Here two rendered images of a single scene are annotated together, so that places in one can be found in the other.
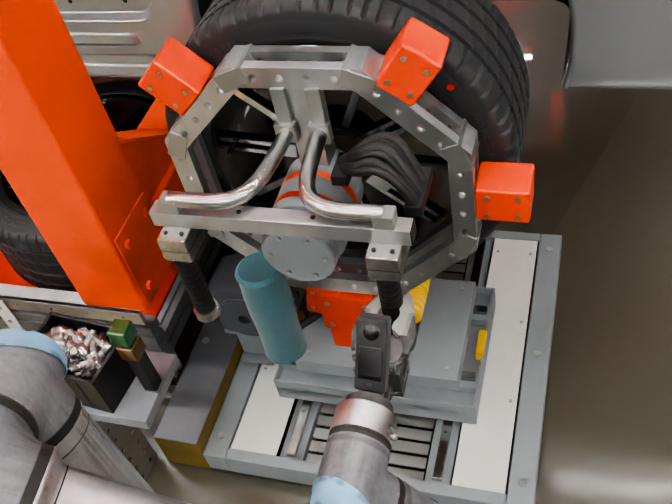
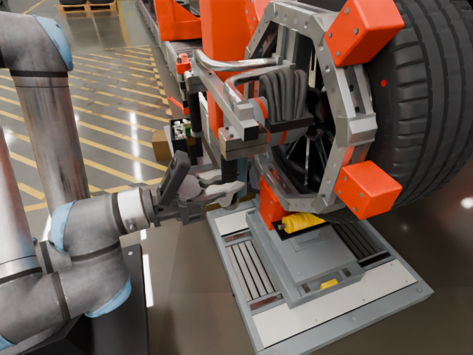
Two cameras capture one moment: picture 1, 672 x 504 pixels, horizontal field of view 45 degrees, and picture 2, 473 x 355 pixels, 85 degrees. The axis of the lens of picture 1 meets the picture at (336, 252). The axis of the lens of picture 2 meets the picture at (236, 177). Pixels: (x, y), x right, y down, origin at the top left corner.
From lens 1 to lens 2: 0.87 m
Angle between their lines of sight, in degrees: 32
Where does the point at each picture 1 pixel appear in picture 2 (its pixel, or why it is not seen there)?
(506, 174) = (374, 176)
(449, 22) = (428, 37)
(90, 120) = (238, 36)
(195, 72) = not seen: hidden behind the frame
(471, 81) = (401, 84)
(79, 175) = (215, 54)
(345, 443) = (101, 198)
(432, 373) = (291, 268)
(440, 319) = (322, 255)
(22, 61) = not seen: outside the picture
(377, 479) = (86, 229)
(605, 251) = (454, 325)
